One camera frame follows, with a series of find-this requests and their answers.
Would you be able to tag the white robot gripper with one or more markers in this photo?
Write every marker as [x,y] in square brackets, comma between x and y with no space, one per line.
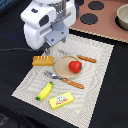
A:
[46,22]

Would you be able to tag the orange toy bread loaf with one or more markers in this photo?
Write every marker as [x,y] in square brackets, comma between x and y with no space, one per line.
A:
[43,60]

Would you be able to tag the red toy tomato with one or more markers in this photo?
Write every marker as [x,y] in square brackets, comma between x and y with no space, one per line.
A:
[75,66]

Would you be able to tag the round wooden plate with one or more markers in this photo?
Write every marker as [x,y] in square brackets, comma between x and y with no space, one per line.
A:
[62,69]

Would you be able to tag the white woven placemat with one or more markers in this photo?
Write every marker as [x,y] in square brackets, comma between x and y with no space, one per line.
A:
[79,112]

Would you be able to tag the yellow toy banana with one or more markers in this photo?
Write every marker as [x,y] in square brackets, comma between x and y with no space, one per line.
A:
[45,92]

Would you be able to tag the yellow toy butter box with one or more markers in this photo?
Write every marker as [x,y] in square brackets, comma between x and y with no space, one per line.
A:
[61,100]

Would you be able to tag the pink toy stove top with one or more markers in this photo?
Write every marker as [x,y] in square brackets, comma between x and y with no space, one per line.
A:
[106,25]

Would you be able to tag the white bowl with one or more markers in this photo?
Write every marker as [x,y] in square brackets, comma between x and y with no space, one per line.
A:
[122,14]

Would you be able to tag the toy fork wooden handle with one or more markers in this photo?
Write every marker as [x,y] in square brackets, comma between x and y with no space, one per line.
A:
[65,80]

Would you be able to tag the toy knife wooden handle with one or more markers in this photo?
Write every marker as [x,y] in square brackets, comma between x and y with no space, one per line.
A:
[79,56]

